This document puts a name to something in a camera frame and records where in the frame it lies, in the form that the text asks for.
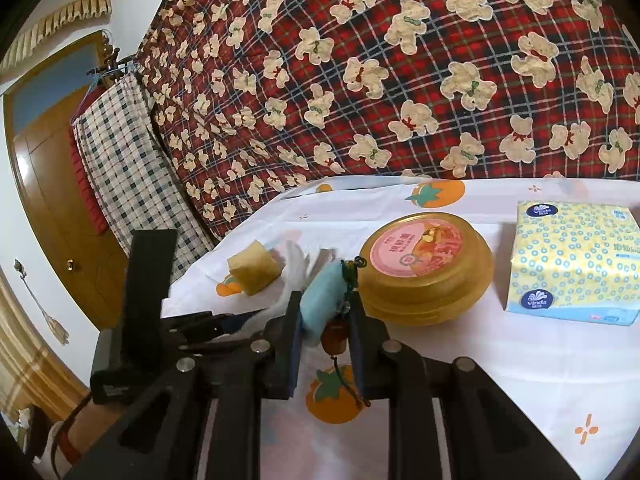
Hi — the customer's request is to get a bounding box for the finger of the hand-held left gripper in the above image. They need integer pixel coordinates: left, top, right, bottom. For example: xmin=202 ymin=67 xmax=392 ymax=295
xmin=162 ymin=309 xmax=266 ymax=337
xmin=175 ymin=336 xmax=257 ymax=356

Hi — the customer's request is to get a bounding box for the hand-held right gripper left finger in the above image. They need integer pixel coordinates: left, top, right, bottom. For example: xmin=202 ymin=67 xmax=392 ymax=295
xmin=65 ymin=305 xmax=306 ymax=480

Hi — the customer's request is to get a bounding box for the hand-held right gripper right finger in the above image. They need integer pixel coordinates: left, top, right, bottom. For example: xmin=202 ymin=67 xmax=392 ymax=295
xmin=347 ymin=290 xmax=583 ymax=480

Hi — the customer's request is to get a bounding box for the light blue pouch with charm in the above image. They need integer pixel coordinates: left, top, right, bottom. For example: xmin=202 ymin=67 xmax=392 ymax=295
xmin=299 ymin=257 xmax=368 ymax=406

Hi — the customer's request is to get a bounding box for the person's left forearm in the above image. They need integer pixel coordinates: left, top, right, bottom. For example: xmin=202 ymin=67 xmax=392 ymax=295
xmin=47 ymin=395 xmax=128 ymax=480

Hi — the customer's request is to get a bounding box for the yellow sponge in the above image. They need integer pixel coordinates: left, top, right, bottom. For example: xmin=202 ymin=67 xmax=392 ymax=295
xmin=227 ymin=240 xmax=278 ymax=297

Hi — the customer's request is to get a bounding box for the white glove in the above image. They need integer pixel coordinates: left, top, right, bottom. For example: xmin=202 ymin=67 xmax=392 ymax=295
xmin=272 ymin=240 xmax=341 ymax=321

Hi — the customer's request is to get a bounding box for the gold round tin pink lid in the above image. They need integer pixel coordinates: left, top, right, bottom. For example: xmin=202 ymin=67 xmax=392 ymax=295
xmin=357 ymin=211 xmax=496 ymax=328

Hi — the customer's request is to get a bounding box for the golden curtain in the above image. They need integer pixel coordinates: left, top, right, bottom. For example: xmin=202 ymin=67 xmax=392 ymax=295
xmin=0 ymin=270 xmax=92 ymax=413

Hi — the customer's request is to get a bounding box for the checked cloth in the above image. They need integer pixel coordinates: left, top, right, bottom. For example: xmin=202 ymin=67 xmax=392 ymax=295
xmin=72 ymin=72 xmax=216 ymax=278

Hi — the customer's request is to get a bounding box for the red ribbed cloth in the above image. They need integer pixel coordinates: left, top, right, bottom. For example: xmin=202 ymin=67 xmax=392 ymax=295
xmin=69 ymin=119 xmax=109 ymax=235

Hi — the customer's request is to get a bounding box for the white persimmon print tablecloth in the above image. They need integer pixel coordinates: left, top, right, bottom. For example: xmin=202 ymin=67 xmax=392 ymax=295
xmin=160 ymin=175 xmax=640 ymax=480

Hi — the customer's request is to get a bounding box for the wooden door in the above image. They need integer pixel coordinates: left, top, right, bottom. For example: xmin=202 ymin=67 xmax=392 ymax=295
xmin=4 ymin=35 xmax=132 ymax=322

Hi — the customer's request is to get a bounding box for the yellow dotted tissue pack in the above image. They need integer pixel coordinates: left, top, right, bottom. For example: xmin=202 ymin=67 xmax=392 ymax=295
xmin=504 ymin=200 xmax=640 ymax=327

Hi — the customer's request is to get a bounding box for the red plaid bear blanket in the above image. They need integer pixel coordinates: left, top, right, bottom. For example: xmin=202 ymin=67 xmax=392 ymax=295
xmin=135 ymin=0 xmax=640 ymax=238

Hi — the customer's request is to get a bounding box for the fringed curtain valance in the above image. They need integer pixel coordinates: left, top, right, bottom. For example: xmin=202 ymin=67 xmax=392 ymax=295
xmin=0 ymin=0 xmax=112 ymax=77

